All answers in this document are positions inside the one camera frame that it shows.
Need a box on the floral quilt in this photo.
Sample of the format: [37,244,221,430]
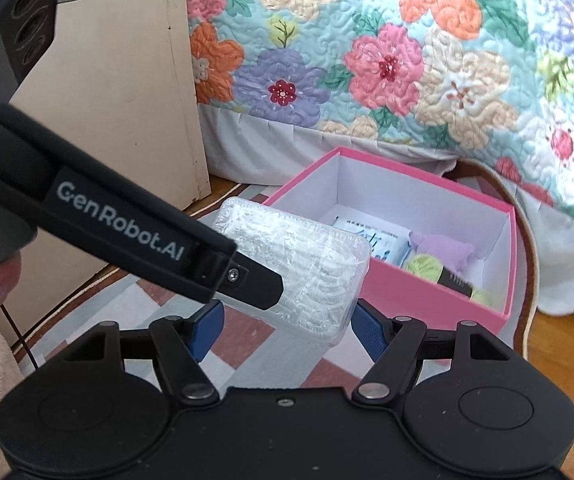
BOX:
[187,0,574,219]

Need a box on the beige wooden cabinet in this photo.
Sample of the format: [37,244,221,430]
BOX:
[0,0,213,346]

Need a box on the checkered rug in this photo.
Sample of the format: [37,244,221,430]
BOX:
[13,159,541,396]

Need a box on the pink cardboard box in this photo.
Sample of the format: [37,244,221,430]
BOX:
[266,148,517,333]

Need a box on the blue wet wipes pack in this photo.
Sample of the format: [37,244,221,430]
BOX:
[333,216,412,266]

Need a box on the purple plush toy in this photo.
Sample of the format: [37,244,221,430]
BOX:
[409,232,475,274]

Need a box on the green yarn ball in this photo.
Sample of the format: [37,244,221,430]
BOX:
[403,254,491,307]

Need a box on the white bed skirt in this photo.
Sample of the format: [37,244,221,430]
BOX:
[198,105,574,331]

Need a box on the clear floss pick box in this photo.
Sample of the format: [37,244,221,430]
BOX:
[212,197,371,347]

